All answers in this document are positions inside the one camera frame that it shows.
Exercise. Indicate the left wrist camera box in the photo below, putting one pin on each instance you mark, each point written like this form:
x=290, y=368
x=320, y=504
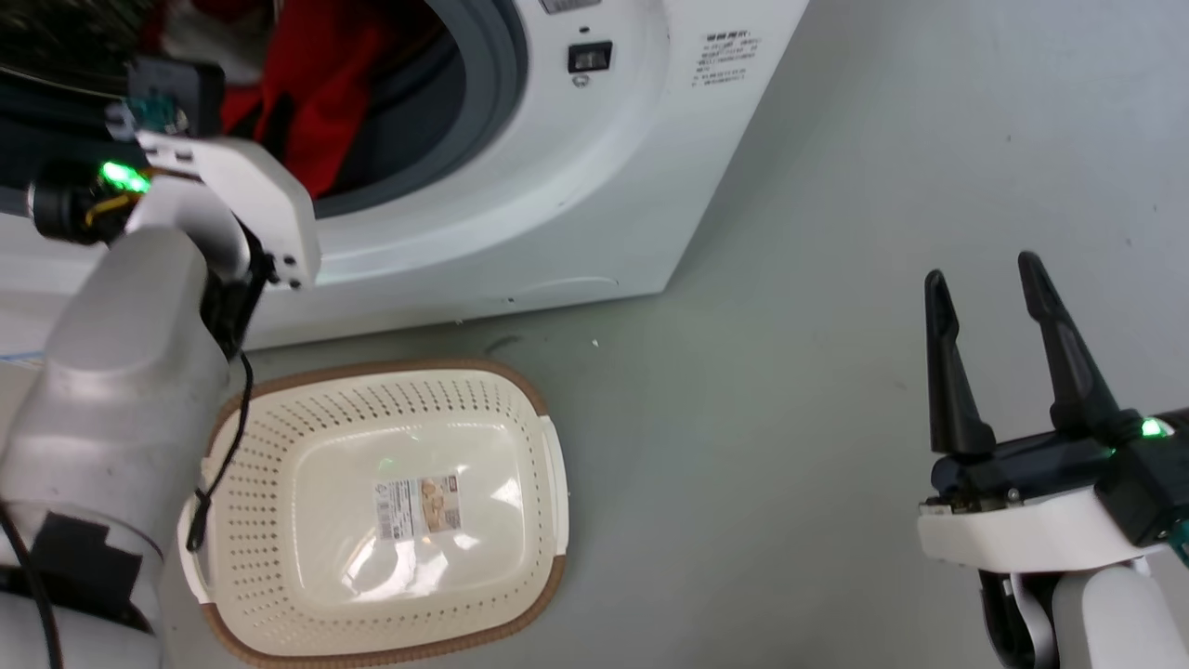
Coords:
x=176, y=93

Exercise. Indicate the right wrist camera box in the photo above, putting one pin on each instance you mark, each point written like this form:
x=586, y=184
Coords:
x=1152, y=483

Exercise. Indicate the cream perforated laundry basket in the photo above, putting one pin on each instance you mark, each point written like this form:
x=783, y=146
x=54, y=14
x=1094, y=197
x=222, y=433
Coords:
x=316, y=576

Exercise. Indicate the paper product sticker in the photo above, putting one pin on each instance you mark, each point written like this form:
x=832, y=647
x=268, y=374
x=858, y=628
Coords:
x=418, y=506

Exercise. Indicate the black door latch socket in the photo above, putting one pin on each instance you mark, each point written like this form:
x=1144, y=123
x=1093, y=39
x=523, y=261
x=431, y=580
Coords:
x=590, y=58

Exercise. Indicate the red garment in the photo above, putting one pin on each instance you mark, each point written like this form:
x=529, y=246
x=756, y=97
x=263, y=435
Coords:
x=325, y=84

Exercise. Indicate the white front-load washing machine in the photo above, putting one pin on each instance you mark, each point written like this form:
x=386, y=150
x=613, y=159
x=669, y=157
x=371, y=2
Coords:
x=576, y=186

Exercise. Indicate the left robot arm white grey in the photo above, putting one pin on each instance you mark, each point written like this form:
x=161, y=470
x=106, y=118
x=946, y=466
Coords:
x=111, y=390

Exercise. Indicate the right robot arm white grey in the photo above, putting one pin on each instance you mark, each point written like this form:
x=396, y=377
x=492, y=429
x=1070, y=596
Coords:
x=1115, y=623

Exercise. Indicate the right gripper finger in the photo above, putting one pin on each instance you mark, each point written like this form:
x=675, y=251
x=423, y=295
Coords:
x=949, y=372
x=1068, y=362

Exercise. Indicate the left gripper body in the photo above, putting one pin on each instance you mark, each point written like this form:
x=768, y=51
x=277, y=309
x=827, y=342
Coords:
x=251, y=195

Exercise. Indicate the printed text label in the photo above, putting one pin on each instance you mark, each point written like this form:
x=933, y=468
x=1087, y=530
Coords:
x=729, y=58

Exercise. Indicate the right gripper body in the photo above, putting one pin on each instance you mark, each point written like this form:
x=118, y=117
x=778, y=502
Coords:
x=1022, y=530

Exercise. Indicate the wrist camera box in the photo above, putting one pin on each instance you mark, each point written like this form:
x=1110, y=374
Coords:
x=176, y=93
x=1152, y=483

